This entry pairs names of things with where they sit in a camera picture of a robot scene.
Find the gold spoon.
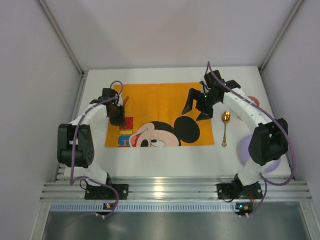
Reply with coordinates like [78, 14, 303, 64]
[221, 111, 231, 148]

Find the orange Mickey Mouse placemat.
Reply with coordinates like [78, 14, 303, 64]
[104, 82, 215, 148]

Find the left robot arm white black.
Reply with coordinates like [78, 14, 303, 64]
[57, 87, 126, 187]

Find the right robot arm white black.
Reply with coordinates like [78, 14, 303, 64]
[182, 70, 288, 192]

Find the red cup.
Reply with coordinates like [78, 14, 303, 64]
[248, 96, 260, 107]

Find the lilac plate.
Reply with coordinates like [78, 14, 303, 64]
[236, 135, 281, 173]

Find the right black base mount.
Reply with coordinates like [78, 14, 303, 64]
[216, 182, 263, 201]

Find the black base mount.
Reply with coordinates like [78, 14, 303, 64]
[216, 182, 263, 201]
[84, 184, 129, 200]

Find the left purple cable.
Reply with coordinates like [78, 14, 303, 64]
[69, 80, 125, 218]

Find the purple cable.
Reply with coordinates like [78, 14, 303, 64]
[69, 80, 125, 218]
[206, 61, 298, 217]

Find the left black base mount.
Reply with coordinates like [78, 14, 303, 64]
[84, 184, 129, 200]

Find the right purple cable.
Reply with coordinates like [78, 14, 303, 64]
[206, 61, 298, 217]

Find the aluminium rail frame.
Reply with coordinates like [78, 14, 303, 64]
[40, 166, 312, 202]

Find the perforated cable duct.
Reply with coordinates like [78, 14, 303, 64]
[50, 201, 240, 213]

